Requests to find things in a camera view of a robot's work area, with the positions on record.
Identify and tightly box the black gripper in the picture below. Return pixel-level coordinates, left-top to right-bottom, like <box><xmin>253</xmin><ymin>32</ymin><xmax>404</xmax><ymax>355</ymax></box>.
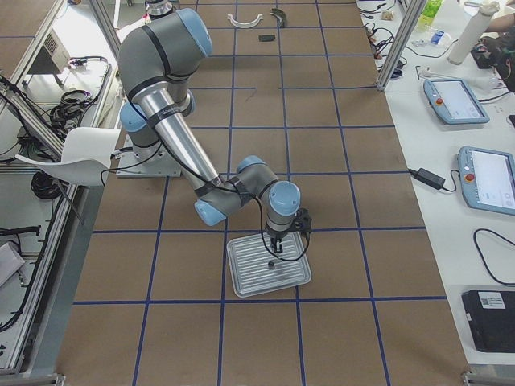
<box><xmin>272</xmin><ymin>207</ymin><xmax>312</xmax><ymax>253</ymax></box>

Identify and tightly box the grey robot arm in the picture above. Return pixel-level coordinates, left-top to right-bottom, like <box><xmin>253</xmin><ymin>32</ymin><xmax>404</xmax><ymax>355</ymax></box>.
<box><xmin>117</xmin><ymin>8</ymin><xmax>311</xmax><ymax>257</ymax></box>

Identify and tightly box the silver ribbed metal tray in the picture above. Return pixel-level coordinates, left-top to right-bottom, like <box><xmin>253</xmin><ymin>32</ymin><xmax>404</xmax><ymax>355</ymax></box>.
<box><xmin>226</xmin><ymin>232</ymin><xmax>312</xmax><ymax>298</ymax></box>

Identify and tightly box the black power adapter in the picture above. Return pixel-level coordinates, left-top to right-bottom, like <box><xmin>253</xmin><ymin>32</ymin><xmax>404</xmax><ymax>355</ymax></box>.
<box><xmin>417</xmin><ymin>168</ymin><xmax>445</xmax><ymax>190</ymax></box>

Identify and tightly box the black brake pad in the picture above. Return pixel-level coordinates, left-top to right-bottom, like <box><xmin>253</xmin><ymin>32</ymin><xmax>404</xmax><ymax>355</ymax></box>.
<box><xmin>258</xmin><ymin>35</ymin><xmax>276</xmax><ymax>42</ymax></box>

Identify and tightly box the white plastic chair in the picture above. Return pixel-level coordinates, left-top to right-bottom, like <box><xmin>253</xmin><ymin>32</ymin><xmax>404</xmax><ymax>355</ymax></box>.
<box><xmin>15</xmin><ymin>127</ymin><xmax>120</xmax><ymax>186</ymax></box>

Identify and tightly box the near blue teach pendant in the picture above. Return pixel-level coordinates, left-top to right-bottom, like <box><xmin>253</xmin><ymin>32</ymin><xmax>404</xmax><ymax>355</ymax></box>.
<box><xmin>457</xmin><ymin>146</ymin><xmax>514</xmax><ymax>216</ymax></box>

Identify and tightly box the blue teach pendant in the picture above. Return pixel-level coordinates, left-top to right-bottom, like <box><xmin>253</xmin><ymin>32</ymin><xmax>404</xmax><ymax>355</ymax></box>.
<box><xmin>423</xmin><ymin>79</ymin><xmax>490</xmax><ymax>125</ymax></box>
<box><xmin>457</xmin><ymin>146</ymin><xmax>514</xmax><ymax>216</ymax></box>

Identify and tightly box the black tablet device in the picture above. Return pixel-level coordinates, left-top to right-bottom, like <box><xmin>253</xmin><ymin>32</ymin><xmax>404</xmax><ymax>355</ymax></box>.
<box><xmin>461</xmin><ymin>290</ymin><xmax>514</xmax><ymax>353</ymax></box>

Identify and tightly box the far blue teach pendant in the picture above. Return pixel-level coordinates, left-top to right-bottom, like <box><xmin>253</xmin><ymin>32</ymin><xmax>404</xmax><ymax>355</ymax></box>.
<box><xmin>423</xmin><ymin>79</ymin><xmax>490</xmax><ymax>125</ymax></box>

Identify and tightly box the white curved plastic part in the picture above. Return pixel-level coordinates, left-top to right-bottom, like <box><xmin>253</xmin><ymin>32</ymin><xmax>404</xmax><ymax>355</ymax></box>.
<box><xmin>226</xmin><ymin>14</ymin><xmax>263</xmax><ymax>29</ymax></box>

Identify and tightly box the green brake shoe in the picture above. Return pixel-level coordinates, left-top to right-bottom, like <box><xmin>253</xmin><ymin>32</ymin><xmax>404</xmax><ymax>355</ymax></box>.
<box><xmin>270</xmin><ymin>8</ymin><xmax>287</xmax><ymax>28</ymax></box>

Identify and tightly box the white cylindrical bottle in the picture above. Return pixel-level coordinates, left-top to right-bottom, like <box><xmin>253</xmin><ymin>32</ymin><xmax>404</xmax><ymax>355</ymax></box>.
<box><xmin>447</xmin><ymin>1</ymin><xmax>500</xmax><ymax>65</ymax></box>

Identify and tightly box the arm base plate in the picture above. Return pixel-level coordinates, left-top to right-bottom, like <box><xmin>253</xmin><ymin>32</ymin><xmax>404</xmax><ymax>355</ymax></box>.
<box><xmin>116</xmin><ymin>126</ymin><xmax>182</xmax><ymax>179</ymax></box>

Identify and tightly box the aluminium frame post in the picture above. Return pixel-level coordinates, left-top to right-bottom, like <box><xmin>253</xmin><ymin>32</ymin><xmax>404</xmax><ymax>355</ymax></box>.
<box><xmin>376</xmin><ymin>0</ymin><xmax>426</xmax><ymax>91</ymax></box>

